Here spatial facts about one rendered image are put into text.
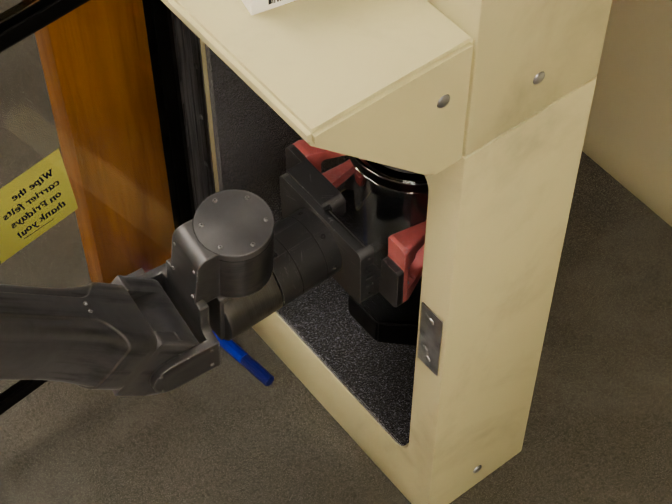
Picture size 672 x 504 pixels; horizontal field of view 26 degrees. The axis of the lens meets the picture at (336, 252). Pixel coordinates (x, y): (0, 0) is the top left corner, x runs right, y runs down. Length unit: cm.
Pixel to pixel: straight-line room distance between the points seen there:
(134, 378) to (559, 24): 40
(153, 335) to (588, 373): 48
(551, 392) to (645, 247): 20
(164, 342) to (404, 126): 30
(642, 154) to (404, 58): 74
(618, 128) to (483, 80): 69
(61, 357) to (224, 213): 15
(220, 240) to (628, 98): 59
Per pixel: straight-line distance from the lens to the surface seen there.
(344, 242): 109
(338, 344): 127
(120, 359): 102
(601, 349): 138
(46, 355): 98
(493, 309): 105
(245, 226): 102
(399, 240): 109
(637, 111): 148
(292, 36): 80
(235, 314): 108
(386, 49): 80
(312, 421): 132
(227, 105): 118
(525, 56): 85
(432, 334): 104
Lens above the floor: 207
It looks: 53 degrees down
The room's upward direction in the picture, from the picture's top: straight up
